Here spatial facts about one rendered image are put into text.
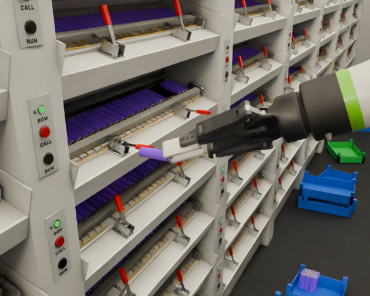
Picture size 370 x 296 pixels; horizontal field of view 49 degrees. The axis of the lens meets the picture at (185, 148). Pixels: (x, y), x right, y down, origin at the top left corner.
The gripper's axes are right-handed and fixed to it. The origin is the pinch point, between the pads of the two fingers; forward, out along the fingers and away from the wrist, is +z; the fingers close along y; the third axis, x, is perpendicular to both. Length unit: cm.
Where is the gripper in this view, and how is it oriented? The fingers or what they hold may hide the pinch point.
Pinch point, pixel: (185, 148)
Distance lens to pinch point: 69.8
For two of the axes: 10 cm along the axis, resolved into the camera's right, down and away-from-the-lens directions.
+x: 0.6, 8.8, -4.7
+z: -9.0, 2.6, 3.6
